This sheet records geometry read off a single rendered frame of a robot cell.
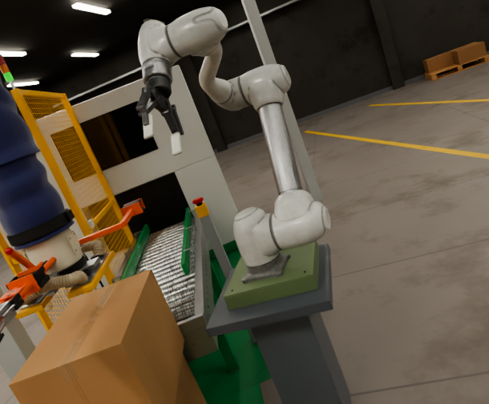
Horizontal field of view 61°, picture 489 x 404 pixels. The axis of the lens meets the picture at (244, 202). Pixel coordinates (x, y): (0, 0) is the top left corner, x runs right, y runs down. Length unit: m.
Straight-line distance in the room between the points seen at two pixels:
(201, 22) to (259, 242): 0.84
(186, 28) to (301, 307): 1.01
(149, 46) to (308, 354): 1.32
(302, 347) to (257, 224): 0.55
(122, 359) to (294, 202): 0.82
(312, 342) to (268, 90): 1.04
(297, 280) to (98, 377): 0.77
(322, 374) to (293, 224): 0.67
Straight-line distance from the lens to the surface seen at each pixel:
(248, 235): 1.65
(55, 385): 1.61
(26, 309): 1.64
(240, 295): 1.69
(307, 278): 1.62
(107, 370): 1.53
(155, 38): 1.35
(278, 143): 1.68
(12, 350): 3.22
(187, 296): 2.54
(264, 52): 4.79
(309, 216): 1.59
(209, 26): 1.29
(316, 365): 1.89
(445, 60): 12.46
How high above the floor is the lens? 1.54
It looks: 14 degrees down
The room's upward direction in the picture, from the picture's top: 22 degrees counter-clockwise
